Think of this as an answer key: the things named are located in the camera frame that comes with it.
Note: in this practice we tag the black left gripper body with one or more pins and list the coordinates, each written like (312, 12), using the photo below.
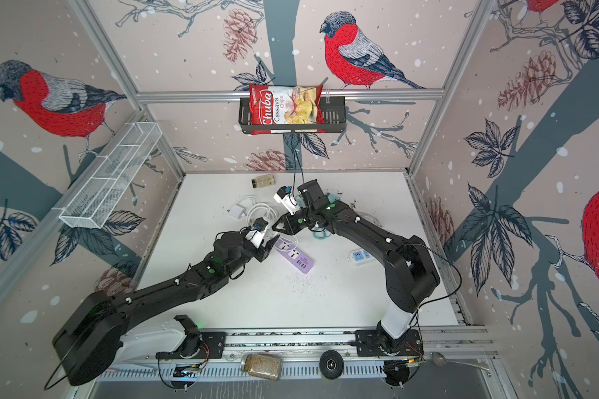
(248, 252)

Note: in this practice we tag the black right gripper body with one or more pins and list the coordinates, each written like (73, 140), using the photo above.
(302, 220)

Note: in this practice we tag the white charger plug adapter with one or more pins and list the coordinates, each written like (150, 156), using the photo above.
(237, 211)

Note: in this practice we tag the purple power strip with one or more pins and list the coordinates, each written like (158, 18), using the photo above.
(290, 251)

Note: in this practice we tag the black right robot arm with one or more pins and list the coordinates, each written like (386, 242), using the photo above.
(410, 272)

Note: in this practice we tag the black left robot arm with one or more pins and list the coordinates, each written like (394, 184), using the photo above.
(154, 304)

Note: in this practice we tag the white blue small device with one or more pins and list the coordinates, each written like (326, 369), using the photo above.
(359, 257)

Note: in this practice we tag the red cassava chips bag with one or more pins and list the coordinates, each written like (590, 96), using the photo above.
(273, 106)

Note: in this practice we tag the glass jar of grains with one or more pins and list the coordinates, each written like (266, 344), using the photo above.
(262, 365)

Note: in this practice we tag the black round knob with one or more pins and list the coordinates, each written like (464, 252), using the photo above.
(331, 365)

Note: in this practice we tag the metal spoon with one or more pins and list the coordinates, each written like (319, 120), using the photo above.
(440, 360)

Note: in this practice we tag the black wire wall basket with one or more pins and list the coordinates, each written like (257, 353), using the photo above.
(328, 117)

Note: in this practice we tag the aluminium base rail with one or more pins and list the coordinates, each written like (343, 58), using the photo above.
(190, 344)

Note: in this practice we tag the white mesh wall shelf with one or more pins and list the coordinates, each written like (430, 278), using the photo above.
(97, 198)

